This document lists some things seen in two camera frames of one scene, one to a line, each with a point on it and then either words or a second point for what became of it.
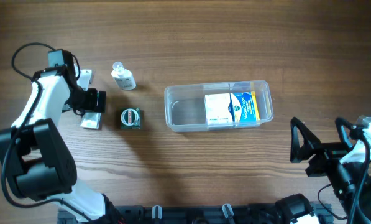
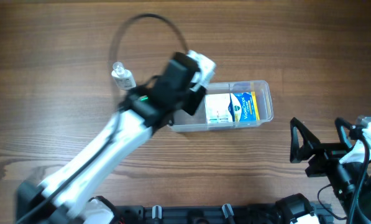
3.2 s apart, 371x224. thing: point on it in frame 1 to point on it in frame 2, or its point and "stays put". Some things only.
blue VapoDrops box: [243, 107] stays put
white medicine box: [217, 109] stays put
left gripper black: [87, 99] to [192, 101]
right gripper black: [328, 152] stays put
